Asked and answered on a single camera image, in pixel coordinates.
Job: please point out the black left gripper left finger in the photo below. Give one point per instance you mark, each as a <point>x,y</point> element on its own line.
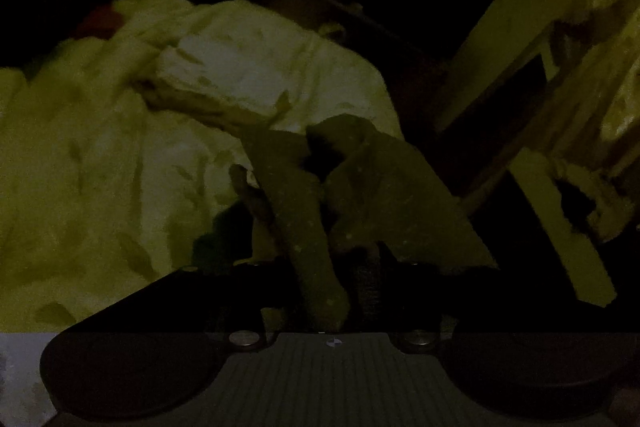
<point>160,347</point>

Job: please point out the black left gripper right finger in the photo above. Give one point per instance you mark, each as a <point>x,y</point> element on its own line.
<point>528,358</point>

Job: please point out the dark striped small shirt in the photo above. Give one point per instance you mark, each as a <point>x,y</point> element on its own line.
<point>366,232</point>

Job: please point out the floral white bed duvet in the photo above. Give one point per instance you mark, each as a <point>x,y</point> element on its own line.
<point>101,193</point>

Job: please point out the folded light cloth stack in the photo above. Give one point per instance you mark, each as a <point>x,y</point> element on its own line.
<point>215,80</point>

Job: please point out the small red item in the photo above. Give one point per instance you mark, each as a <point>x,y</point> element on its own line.
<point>105,21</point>

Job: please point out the white chair frame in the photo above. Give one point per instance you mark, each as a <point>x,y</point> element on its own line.
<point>466,77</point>

